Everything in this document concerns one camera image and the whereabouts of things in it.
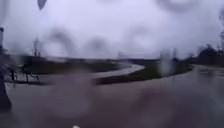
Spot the dark row of trees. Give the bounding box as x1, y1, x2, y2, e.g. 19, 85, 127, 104
194, 44, 224, 68

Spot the grass island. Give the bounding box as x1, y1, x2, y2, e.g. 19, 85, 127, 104
95, 61, 194, 86

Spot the pole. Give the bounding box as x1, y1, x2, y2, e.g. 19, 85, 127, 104
0, 26, 5, 58

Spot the wet grey asphalt path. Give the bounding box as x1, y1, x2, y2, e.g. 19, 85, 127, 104
0, 63, 224, 128

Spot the grass verge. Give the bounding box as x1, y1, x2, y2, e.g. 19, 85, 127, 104
18, 57, 122, 76

